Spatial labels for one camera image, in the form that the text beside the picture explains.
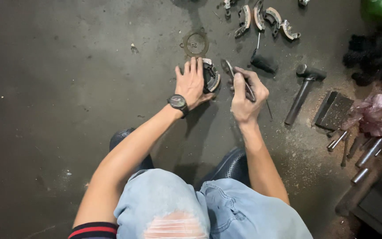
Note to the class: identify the person's black shoe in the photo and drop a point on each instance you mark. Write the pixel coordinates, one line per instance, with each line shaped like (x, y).
(230, 166)
(121, 136)

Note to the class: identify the person's light blue jeans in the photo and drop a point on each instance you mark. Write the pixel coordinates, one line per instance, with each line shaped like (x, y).
(230, 212)

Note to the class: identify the person's black right shoe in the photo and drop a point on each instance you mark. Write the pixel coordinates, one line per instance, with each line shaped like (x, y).
(230, 166)

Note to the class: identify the black metal box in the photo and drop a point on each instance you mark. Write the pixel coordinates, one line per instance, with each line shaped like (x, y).
(380, 205)

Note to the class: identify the person's right hand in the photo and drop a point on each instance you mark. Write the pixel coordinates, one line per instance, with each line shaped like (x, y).
(245, 104)

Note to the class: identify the person's left hand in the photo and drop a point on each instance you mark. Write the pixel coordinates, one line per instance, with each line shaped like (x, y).
(191, 86)

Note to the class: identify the round clutch shoe assembly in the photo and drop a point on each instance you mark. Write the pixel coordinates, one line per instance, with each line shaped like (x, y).
(212, 76)

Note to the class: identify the steel hammer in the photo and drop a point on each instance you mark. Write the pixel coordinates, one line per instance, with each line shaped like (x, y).
(300, 96)

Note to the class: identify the dark metal rod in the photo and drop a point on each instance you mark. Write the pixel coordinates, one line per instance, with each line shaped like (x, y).
(355, 146)

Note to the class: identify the thin metal pin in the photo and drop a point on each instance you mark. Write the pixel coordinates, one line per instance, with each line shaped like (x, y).
(269, 110)

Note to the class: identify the black wrist watch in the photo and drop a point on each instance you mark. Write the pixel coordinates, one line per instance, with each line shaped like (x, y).
(177, 102)

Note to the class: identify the pink plastic bag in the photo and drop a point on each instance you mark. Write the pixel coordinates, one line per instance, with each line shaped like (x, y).
(373, 114)

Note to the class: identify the metal pliers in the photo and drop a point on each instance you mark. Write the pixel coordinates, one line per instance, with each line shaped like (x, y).
(228, 68)

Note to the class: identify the thin dark metal punch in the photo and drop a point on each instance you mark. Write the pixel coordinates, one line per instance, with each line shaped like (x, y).
(345, 152)

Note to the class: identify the long steel rod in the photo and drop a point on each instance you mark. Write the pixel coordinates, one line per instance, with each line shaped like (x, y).
(370, 152)

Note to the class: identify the dark metal block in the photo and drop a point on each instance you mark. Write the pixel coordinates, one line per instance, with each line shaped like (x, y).
(337, 113)

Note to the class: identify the striped dark sleeve cuff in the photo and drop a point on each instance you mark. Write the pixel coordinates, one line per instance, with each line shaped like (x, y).
(94, 230)

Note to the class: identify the small metal clutch part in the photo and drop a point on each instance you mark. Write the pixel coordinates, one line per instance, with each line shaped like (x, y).
(227, 6)
(303, 2)

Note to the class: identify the short steel rod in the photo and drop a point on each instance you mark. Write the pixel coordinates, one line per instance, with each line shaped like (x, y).
(337, 141)

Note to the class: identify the black fuzzy heap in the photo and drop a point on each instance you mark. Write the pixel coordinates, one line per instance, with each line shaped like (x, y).
(376, 56)

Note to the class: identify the stubby steel rod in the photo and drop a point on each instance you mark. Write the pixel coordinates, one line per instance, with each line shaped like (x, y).
(360, 176)

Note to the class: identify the curved metal clutch shoe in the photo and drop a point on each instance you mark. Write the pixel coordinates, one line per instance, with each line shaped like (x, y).
(275, 15)
(245, 20)
(287, 30)
(259, 16)

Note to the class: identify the person's black left shoe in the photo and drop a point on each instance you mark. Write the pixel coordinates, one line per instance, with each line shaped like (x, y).
(121, 136)

